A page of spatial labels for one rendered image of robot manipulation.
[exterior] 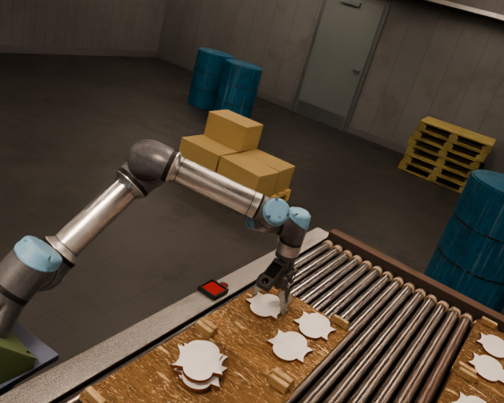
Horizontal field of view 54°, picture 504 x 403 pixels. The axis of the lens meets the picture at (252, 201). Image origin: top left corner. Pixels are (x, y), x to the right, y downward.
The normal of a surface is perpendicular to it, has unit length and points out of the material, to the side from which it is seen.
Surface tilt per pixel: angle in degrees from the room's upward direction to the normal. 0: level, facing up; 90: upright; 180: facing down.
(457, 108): 90
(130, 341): 0
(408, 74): 90
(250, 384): 0
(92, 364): 0
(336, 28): 90
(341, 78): 90
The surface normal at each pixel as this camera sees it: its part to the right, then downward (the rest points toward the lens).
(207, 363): 0.26, -0.88
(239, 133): -0.52, 0.22
